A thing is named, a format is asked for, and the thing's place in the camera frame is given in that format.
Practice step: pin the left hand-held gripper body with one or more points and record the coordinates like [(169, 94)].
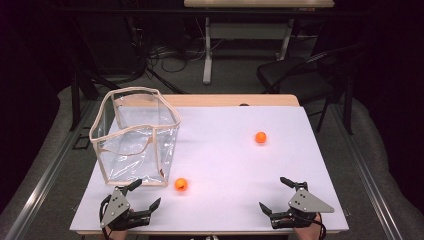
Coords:
[(115, 206)]

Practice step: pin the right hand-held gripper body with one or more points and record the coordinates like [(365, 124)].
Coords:
[(306, 203)]

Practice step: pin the clear plastic bag beige trim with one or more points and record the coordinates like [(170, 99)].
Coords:
[(133, 166)]

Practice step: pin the orange ball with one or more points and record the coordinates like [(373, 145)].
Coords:
[(260, 137), (181, 184)]

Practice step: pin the person's left hand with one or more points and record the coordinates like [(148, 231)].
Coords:
[(116, 235)]

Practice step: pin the person's right hand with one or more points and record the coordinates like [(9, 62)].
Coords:
[(308, 232)]

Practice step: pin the white table mat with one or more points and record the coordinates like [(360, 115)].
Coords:
[(226, 160)]

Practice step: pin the black metal stand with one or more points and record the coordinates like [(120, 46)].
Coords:
[(76, 100)]

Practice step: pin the black folding chair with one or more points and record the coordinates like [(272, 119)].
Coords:
[(300, 80)]

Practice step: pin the wooden table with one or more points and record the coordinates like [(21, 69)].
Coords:
[(216, 100)]

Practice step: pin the white-legged desk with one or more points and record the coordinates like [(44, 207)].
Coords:
[(246, 31)]

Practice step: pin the small black floor frame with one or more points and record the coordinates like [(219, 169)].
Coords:
[(81, 142)]

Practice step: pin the metal floor rail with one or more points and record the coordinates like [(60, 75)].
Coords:
[(40, 186), (366, 173)]

